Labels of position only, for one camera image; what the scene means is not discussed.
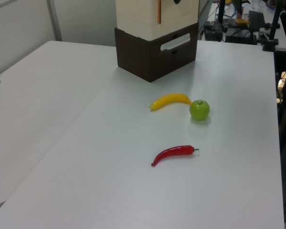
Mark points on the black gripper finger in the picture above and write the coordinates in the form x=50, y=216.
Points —
x=176, y=1

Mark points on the cream cabinet door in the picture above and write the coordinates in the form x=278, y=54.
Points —
x=178, y=9

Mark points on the cream wooden box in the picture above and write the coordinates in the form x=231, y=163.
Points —
x=135, y=19

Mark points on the black electronics box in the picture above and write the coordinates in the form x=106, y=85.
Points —
x=213, y=31

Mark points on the dark brown drawer box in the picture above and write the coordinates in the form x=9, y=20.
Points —
x=143, y=59

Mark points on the yellow object on desk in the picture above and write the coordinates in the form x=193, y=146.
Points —
x=242, y=21

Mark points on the black flat device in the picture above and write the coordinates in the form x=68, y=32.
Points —
x=240, y=35

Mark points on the yellow banana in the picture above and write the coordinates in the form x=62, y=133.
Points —
x=169, y=99

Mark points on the green apple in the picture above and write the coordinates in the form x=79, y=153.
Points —
x=199, y=110

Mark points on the red chili pepper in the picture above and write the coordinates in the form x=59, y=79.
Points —
x=171, y=152

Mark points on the black camera stand pole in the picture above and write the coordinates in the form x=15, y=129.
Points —
x=221, y=10
x=275, y=21

